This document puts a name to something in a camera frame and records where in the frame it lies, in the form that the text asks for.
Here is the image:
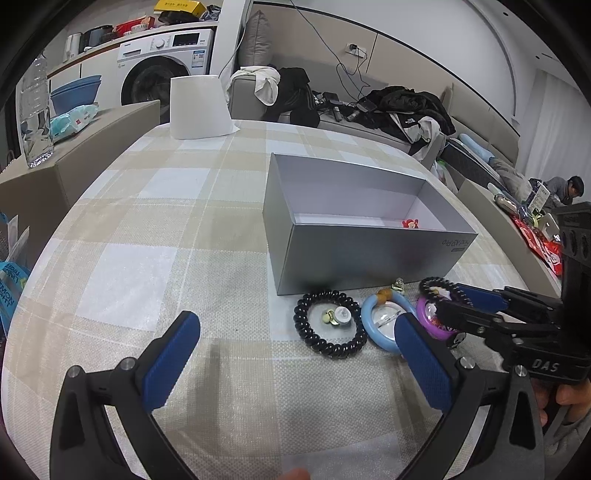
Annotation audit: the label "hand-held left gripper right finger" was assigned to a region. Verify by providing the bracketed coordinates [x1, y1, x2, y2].
[393, 313, 546, 480]

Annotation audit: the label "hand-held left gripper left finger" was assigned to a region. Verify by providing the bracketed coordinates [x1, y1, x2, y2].
[50, 310, 201, 480]

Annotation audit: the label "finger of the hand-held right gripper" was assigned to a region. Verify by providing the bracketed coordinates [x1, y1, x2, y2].
[436, 300, 509, 342]
[452, 285, 561, 319]

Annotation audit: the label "purple bracelet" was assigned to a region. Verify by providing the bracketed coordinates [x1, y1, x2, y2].
[416, 295, 458, 342]

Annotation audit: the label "black bead bracelet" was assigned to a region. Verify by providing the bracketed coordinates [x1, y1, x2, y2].
[419, 276, 474, 305]

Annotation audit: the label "blue ring bracelet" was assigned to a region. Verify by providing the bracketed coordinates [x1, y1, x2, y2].
[361, 292, 419, 355]

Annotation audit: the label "grey cardboard box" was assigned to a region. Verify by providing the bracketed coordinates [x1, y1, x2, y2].
[263, 153, 478, 296]

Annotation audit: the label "black spiral hair tie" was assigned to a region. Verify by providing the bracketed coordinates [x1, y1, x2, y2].
[294, 289, 369, 358]

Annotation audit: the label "person's right hand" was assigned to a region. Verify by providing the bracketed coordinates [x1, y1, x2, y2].
[536, 382, 589, 428]

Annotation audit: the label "red snack packets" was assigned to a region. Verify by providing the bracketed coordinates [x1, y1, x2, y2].
[515, 217, 564, 278]

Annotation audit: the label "blue white carton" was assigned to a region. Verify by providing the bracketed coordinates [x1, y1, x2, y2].
[526, 181, 552, 213]

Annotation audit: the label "checkered tablecloth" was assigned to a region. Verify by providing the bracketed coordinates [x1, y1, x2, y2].
[0, 119, 568, 480]

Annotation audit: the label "folded bedding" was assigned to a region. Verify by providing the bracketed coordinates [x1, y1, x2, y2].
[443, 134, 527, 195]

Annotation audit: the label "blue printed packet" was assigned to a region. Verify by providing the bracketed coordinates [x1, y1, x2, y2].
[0, 212, 31, 342]

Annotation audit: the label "white grey jacket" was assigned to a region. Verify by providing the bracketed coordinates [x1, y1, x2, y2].
[392, 113, 446, 158]

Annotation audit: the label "black jacket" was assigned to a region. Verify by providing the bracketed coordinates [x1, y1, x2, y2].
[358, 85, 455, 139]

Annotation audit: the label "grey sofa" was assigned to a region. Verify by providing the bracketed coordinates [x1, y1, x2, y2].
[229, 69, 522, 185]

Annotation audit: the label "grey side cabinet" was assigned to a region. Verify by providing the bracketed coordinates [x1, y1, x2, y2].
[0, 99, 161, 273]

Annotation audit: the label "white paper towel roll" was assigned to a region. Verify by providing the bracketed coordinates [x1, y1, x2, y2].
[169, 74, 240, 140]

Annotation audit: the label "wet wipes pack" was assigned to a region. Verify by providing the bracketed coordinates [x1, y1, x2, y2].
[48, 104, 100, 144]

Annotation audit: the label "black striped garment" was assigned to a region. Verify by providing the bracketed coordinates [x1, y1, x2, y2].
[276, 67, 320, 129]

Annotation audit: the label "clear plastic water bottle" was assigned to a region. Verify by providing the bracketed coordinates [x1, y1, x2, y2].
[16, 51, 55, 169]

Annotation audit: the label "blue plastic basin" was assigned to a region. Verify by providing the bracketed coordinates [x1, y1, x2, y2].
[50, 76, 101, 114]

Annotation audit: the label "white garment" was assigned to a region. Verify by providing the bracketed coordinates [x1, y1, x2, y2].
[233, 66, 282, 107]

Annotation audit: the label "white washing machine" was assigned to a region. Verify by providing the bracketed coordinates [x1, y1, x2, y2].
[116, 28, 218, 112]

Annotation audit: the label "kitchen counter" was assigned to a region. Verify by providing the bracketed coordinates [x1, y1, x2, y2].
[46, 21, 218, 79]

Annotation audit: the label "grey pillow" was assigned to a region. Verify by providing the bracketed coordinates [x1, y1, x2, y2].
[238, 10, 274, 70]

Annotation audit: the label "red basket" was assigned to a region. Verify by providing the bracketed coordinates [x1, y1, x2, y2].
[115, 18, 155, 35]

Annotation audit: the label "yellow box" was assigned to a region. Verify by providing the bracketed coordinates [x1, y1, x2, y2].
[154, 0, 206, 14]

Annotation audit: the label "blue cable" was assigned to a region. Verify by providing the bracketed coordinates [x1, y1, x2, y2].
[292, 0, 370, 100]

